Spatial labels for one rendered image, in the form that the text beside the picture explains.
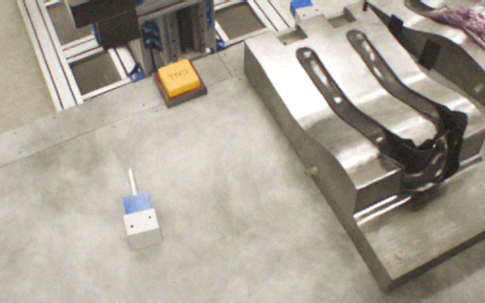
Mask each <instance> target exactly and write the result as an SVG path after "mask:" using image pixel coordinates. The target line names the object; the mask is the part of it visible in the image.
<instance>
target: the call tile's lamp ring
mask: <svg viewBox="0 0 485 303"><path fill-rule="evenodd" d="M188 61H189V63H190V64H191V66H192V68H193V69H194V71H195V73H196V75H197V76H198V78H199V82H200V83H201V86H199V87H197V88H194V89H191V90H188V91H186V92H183V93H180V94H178V95H175V96H172V97H169V95H168V94H167V93H166V91H165V89H164V87H163V85H162V83H161V81H160V80H159V78H158V77H157V74H158V71H156V72H154V73H153V75H154V78H155V80H156V82H157V84H158V86H159V88H160V90H161V91H162V93H163V95H164V97H165V98H166V100H167V102H169V101H171V100H174V99H177V98H179V97H182V96H185V95H188V94H190V93H193V92H196V91H198V90H200V89H203V88H205V87H207V86H206V85H205V83H204V81H203V79H202V78H201V76H200V75H199V74H198V72H197V70H196V69H195V67H194V65H193V64H192V62H191V60H190V59H189V60H188Z"/></svg>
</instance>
